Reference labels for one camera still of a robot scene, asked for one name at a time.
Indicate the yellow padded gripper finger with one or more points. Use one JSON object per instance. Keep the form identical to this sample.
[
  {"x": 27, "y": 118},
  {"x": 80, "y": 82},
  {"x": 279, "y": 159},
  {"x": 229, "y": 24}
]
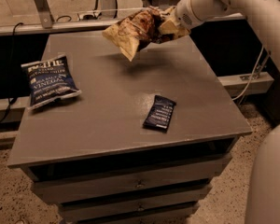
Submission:
[
  {"x": 166, "y": 12},
  {"x": 171, "y": 29}
]

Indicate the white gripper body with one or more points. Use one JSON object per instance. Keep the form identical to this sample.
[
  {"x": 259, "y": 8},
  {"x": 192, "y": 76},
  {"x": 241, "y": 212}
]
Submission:
[{"x": 184, "y": 14}]

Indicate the brown chip bag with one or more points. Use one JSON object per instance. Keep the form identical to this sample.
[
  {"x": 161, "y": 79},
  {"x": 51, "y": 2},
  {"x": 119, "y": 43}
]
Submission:
[{"x": 136, "y": 31}]

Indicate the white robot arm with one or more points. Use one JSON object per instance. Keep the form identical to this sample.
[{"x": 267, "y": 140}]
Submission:
[{"x": 263, "y": 16}]

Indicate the blueberry rxbar dark wrapper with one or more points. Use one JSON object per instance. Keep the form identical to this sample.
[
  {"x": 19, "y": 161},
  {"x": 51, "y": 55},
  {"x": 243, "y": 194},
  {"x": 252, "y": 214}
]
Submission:
[{"x": 160, "y": 114}]

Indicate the blue kettle chip bag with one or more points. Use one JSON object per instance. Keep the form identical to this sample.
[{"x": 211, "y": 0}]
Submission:
[{"x": 49, "y": 81}]

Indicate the white power strip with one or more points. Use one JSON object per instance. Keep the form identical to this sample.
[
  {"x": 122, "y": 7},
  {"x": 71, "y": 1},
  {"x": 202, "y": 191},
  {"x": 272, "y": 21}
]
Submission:
[{"x": 86, "y": 16}]

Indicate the grey drawer cabinet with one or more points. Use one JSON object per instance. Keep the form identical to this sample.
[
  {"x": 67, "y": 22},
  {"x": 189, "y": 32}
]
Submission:
[{"x": 92, "y": 156}]

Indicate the metal railing frame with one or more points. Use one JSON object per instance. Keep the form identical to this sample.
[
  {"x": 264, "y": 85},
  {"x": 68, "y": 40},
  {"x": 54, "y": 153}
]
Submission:
[{"x": 24, "y": 17}]

